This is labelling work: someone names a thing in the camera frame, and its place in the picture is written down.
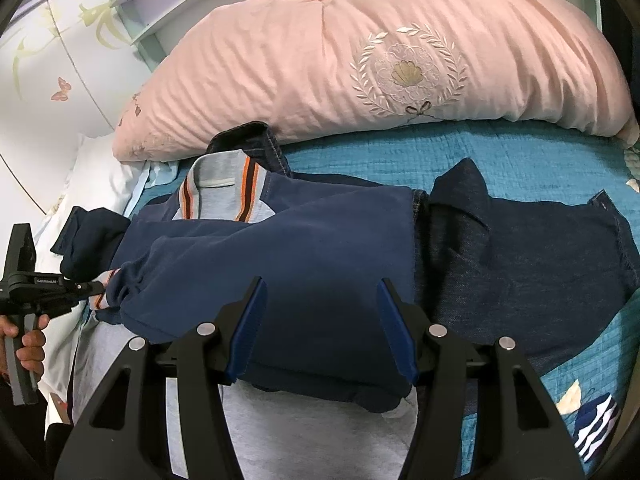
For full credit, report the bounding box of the white pillow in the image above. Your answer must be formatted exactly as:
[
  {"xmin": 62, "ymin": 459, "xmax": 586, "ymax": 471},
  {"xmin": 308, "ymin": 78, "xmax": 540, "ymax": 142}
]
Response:
[{"xmin": 30, "ymin": 132, "xmax": 151, "ymax": 281}]

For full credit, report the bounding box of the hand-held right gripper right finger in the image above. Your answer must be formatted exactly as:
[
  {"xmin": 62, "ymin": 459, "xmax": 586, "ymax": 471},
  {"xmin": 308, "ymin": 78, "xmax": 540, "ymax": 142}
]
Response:
[{"xmin": 376, "ymin": 277, "xmax": 586, "ymax": 480}]

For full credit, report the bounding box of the dark denim jacket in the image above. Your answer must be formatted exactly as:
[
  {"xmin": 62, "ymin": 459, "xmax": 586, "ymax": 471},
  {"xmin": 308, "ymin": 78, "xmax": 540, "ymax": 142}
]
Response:
[{"xmin": 206, "ymin": 121, "xmax": 640, "ymax": 366}]

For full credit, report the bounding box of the teal quilted bedspread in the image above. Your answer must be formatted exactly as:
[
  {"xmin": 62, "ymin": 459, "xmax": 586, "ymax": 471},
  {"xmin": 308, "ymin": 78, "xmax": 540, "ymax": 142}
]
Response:
[{"xmin": 125, "ymin": 119, "xmax": 640, "ymax": 480}]

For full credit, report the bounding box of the floral butterfly printed panel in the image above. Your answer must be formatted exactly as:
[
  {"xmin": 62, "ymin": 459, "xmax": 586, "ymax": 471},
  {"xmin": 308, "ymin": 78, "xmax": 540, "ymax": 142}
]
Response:
[{"xmin": 0, "ymin": 0, "xmax": 146, "ymax": 221}]

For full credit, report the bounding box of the lilac wall shelf unit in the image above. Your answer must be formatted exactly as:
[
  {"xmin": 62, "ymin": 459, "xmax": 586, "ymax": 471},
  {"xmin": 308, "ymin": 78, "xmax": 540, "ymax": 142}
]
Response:
[{"xmin": 102, "ymin": 0, "xmax": 601, "ymax": 68}]

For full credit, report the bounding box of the navy and grey sweatshirt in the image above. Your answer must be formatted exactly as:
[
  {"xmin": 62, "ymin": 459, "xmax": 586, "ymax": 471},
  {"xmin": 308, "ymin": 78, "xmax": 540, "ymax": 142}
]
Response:
[{"xmin": 50, "ymin": 152, "xmax": 426, "ymax": 480}]

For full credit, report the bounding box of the person's left hand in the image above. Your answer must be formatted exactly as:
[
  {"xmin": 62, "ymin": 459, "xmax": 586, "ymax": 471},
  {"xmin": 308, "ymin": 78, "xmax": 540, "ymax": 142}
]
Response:
[{"xmin": 0, "ymin": 313, "xmax": 51, "ymax": 377}]

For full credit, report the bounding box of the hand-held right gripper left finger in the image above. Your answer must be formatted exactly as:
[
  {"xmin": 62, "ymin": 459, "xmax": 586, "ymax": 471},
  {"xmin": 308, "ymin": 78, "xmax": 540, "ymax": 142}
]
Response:
[{"xmin": 55, "ymin": 276, "xmax": 268, "ymax": 480}]

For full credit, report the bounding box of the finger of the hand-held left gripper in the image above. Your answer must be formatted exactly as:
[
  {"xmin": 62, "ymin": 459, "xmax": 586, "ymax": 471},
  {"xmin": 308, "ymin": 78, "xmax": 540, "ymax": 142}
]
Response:
[{"xmin": 45, "ymin": 281, "xmax": 107, "ymax": 318}]

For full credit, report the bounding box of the pink embroidered quilt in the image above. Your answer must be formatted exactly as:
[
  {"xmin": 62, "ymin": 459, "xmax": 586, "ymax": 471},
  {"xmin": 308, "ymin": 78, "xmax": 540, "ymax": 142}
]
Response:
[{"xmin": 111, "ymin": 0, "xmax": 640, "ymax": 163}]

